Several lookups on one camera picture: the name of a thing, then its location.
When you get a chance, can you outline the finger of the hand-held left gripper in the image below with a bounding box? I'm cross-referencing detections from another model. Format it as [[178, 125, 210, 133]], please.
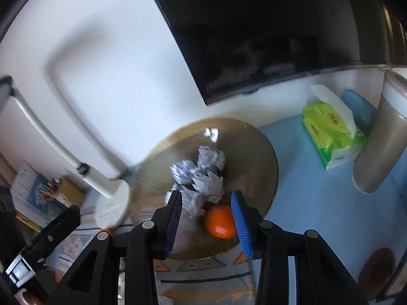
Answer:
[[19, 205, 81, 261]]

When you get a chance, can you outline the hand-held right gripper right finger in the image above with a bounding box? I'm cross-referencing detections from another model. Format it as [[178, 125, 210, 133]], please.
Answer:
[[230, 191, 371, 305]]

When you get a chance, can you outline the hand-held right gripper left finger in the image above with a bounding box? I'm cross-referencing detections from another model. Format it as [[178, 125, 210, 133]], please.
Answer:
[[48, 191, 183, 305]]

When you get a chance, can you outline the orange fruit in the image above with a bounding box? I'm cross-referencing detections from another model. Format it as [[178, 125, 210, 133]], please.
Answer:
[[204, 205, 239, 239]]

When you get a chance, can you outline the brown ribbed glass bowl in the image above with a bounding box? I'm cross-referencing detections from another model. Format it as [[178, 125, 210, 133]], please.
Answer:
[[129, 117, 279, 260]]

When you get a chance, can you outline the yellow book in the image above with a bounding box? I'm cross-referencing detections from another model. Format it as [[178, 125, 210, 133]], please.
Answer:
[[16, 211, 42, 232]]

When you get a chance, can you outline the blue illustrated book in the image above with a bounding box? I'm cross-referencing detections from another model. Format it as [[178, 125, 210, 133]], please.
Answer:
[[27, 175, 64, 213]]

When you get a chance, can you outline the brown paper box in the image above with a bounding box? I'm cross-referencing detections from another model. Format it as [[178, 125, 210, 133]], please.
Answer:
[[55, 178, 86, 207]]

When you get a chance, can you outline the patterned table mat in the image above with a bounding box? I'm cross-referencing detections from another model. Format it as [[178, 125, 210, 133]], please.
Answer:
[[41, 197, 258, 305]]

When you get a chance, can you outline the stack of children's books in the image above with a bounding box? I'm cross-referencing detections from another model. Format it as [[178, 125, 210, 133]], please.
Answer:
[[9, 162, 42, 210]]

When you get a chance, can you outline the light blue mat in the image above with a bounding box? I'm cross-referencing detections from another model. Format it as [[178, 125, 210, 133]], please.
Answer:
[[248, 114, 407, 305]]

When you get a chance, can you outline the green tissue pack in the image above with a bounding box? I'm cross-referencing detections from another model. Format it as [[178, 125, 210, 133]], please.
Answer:
[[302, 84, 369, 170]]

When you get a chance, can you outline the brown round coaster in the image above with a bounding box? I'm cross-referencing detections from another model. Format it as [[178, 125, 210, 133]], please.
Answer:
[[358, 248, 396, 302]]

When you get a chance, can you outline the grey cylindrical container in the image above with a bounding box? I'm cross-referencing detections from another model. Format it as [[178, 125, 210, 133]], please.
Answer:
[[352, 70, 407, 194]]

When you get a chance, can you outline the blue rounded object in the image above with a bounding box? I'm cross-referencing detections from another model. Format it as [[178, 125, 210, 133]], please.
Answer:
[[342, 89, 379, 134]]

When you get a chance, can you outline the black flat screen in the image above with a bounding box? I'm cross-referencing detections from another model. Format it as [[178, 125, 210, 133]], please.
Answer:
[[140, 0, 407, 105]]

